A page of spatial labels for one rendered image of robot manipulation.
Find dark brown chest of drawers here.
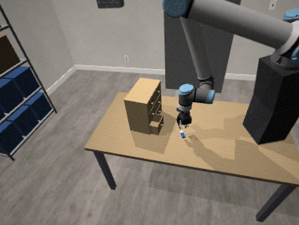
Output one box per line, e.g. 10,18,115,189
124,78,161,135

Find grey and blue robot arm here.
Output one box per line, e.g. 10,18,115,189
162,0,299,113

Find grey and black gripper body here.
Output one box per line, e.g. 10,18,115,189
179,110,192,126

